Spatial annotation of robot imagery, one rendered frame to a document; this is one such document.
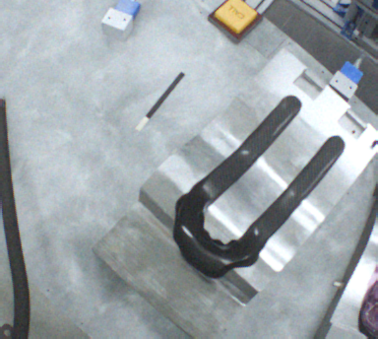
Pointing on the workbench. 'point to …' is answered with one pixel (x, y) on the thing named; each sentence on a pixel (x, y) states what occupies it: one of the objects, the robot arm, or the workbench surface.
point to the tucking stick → (159, 101)
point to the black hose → (9, 197)
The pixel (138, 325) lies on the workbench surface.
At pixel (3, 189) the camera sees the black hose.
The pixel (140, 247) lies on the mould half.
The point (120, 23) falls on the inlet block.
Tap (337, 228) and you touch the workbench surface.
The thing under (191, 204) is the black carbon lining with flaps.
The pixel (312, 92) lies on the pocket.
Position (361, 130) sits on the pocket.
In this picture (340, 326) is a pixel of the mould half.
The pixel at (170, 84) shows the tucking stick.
